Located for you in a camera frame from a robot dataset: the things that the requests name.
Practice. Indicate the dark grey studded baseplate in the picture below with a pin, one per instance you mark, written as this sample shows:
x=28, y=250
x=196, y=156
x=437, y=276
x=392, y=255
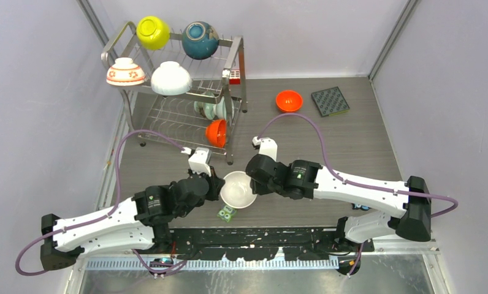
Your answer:
x=330, y=101

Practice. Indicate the white bowl red pattern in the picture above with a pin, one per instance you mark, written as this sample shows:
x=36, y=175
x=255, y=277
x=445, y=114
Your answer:
x=125, y=72

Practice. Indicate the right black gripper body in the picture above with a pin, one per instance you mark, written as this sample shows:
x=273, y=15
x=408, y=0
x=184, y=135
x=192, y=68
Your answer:
x=260, y=189

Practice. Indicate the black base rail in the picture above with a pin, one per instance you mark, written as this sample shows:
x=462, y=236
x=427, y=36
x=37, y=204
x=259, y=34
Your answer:
x=254, y=243

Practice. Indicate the green owl puzzle piece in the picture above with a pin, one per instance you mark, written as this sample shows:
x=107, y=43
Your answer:
x=226, y=213

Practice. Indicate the dark blue ceramic bowl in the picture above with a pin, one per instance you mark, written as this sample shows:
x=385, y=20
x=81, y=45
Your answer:
x=199, y=40

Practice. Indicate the orange bowl white inside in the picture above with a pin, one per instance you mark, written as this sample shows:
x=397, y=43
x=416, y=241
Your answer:
x=236, y=191

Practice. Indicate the yellow bowl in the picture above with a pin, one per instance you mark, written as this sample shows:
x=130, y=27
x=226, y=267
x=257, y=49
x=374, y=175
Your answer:
x=153, y=33

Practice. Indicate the pale green ceramic bowl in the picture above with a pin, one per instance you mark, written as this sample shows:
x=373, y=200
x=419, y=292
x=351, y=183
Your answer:
x=206, y=110

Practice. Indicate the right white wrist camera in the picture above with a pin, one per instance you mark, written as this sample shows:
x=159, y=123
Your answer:
x=266, y=146

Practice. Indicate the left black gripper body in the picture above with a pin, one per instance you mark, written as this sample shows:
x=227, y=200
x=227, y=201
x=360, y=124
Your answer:
x=211, y=195

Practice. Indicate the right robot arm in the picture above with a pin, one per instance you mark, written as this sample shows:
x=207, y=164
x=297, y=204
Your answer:
x=398, y=207

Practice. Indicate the red white toy block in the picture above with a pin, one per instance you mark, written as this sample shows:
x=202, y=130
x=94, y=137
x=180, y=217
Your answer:
x=235, y=77

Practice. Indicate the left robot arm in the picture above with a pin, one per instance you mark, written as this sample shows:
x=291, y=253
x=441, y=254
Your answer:
x=140, y=222

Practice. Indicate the orange plastic bowl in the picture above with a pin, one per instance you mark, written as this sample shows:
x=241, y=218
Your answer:
x=216, y=133
x=289, y=101

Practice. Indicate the blue owl puzzle piece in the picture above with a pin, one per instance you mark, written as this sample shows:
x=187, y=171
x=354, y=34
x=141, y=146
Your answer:
x=356, y=206

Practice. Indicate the plain white bowl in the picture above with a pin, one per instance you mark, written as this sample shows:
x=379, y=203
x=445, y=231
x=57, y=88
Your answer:
x=171, y=79

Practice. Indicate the metal two-tier dish rack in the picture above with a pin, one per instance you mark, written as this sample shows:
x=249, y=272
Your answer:
x=174, y=116

